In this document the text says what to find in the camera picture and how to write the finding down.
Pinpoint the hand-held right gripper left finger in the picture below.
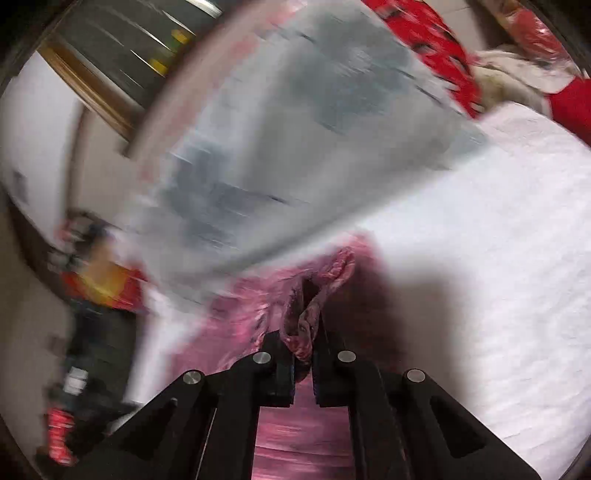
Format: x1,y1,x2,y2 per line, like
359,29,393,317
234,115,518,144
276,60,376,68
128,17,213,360
60,331,296,480

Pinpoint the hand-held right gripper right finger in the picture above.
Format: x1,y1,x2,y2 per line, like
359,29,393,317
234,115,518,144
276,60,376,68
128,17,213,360
312,318,543,480

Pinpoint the pink floral garment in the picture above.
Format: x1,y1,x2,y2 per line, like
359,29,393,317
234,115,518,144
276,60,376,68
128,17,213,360
203,234,386,480

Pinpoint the pile of assorted clothes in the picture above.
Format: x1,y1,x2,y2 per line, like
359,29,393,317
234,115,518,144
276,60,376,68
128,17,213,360
44,210,151,467

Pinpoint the white quilted bedspread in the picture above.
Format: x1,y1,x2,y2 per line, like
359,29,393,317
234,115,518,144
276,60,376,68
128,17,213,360
355,104,591,480

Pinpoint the grey floral pillow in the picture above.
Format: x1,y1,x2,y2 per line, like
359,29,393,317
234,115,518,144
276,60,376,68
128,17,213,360
124,0,491,308

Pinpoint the gold-framed window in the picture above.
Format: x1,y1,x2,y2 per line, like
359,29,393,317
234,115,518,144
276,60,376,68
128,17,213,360
39,0,225,141

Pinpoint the red cushion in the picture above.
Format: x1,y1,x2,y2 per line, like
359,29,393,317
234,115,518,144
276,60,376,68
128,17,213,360
544,78,591,149

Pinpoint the plastic bag of plush toys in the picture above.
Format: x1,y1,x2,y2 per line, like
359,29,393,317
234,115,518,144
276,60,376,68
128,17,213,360
501,0,580,70

